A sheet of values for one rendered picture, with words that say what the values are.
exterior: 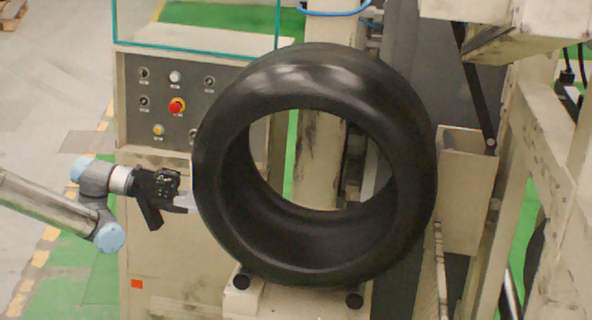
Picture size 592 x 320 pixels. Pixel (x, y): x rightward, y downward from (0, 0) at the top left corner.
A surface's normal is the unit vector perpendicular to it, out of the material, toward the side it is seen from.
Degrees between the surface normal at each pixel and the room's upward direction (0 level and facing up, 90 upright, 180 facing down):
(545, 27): 72
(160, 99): 90
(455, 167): 90
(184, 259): 91
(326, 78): 43
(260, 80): 49
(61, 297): 0
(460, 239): 90
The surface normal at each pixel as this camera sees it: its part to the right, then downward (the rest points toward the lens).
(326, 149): -0.18, 0.39
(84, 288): 0.07, -0.91
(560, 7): -0.15, 0.08
